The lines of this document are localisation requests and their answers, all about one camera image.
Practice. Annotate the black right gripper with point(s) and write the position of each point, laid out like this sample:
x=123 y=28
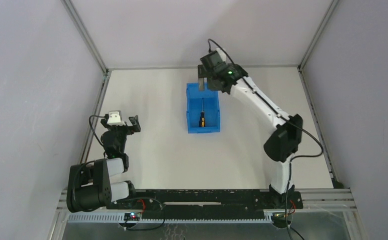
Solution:
x=208 y=75

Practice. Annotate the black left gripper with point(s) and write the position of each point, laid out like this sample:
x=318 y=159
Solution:
x=121 y=127

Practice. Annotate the black yellow screwdriver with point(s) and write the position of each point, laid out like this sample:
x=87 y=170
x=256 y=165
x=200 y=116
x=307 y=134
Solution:
x=202 y=115

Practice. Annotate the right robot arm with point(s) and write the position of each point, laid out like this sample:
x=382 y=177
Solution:
x=285 y=131

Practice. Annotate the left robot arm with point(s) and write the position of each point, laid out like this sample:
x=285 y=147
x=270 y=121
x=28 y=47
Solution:
x=89 y=185

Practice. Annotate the blue plastic bin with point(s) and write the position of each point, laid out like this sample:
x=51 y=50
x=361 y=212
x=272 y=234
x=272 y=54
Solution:
x=211 y=109

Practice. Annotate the small circuit board with leds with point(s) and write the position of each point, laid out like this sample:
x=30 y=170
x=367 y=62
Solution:
x=132 y=216

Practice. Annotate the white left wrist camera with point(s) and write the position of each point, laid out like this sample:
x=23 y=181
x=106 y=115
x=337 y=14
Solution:
x=115 y=118

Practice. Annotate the aluminium frame rail back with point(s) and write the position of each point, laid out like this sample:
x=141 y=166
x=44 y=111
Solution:
x=195 y=66

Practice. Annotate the aluminium frame rail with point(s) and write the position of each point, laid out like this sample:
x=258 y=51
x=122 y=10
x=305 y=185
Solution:
x=310 y=86
x=195 y=66
x=94 y=76

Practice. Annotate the white slotted cable duct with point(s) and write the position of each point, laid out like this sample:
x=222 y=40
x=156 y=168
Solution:
x=97 y=217

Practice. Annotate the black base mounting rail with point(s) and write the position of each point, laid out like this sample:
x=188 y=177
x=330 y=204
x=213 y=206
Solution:
x=209 y=204

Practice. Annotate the aluminium frame rail left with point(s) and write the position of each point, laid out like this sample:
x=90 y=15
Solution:
x=94 y=76

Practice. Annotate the aluminium frame rail right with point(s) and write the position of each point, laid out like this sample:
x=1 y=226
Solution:
x=310 y=86

